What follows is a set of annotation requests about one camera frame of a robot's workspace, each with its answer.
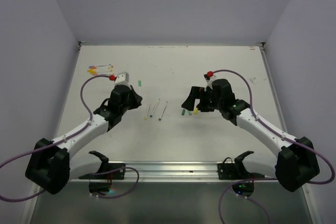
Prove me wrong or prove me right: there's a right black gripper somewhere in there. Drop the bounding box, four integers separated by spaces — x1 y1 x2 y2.
182 84 223 111

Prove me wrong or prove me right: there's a dark green marker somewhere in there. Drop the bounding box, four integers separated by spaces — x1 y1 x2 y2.
150 99 161 118

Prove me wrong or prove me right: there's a light green marker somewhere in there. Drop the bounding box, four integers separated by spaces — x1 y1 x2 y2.
158 101 168 121

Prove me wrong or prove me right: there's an orange capped marker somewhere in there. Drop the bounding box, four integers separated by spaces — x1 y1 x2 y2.
88 68 113 74

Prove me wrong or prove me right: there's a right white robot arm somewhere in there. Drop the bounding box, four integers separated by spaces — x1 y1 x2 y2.
181 79 320 192

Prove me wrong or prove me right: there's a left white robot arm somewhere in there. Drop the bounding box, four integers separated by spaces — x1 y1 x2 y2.
25 85 142 194

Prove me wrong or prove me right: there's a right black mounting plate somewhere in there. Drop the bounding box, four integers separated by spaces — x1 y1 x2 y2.
217 163 265 180

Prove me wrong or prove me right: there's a black mounting plate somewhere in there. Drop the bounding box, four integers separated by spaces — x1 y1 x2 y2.
78 162 126 180
217 163 265 180

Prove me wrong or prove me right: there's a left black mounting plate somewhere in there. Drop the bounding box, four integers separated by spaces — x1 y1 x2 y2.
78 162 126 180

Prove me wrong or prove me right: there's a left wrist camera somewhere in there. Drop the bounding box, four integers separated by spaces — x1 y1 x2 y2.
109 72 129 86

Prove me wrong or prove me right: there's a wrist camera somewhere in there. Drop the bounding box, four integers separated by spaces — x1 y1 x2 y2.
204 71 216 90
109 72 129 86

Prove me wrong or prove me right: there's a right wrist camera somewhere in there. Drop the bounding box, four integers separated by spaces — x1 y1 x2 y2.
204 71 216 90

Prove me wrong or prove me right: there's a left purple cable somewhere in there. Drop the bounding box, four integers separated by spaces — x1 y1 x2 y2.
0 74 140 202

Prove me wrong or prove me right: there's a purple cable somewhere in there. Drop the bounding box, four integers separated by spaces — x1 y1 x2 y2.
212 69 332 224
0 74 140 202

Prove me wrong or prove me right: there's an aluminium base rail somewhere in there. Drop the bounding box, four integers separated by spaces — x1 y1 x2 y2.
70 159 310 183

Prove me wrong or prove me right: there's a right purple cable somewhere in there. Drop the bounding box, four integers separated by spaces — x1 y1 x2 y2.
212 69 332 224

